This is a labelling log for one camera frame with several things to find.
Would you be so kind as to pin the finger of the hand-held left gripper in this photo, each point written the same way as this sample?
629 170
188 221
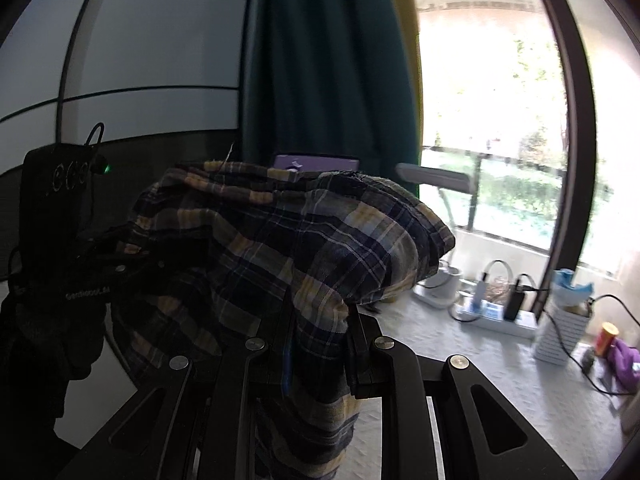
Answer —
145 272

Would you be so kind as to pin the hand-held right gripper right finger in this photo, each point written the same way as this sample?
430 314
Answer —
362 360

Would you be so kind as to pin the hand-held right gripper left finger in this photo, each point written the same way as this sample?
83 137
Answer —
280 365

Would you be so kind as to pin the plaid pants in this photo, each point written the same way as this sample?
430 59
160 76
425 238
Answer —
280 240

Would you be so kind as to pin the person's left hand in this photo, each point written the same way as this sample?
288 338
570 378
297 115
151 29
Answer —
50 340

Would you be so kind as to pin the white charger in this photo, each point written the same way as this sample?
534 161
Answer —
480 292

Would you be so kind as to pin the white power strip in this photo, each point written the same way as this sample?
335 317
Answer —
500 322

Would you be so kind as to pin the black charger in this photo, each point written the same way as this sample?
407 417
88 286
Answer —
515 300

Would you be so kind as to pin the white perforated basket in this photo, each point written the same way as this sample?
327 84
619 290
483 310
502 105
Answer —
555 342

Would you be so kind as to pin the white desk lamp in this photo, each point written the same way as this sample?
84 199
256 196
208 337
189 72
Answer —
435 175

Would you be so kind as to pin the tablet with purple screen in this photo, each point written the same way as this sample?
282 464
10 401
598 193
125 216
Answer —
325 162

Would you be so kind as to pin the blue face mask pack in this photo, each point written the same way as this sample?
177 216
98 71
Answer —
570 285

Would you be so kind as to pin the small grey ball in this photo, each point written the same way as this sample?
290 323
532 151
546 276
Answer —
588 360

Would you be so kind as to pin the orange jar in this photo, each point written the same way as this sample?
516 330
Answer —
607 337

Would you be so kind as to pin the purple cloth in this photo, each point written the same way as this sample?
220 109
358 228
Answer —
625 360

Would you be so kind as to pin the yellow curtain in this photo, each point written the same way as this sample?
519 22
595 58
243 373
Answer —
414 90

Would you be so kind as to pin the dark window post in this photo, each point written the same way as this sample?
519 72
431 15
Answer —
582 110

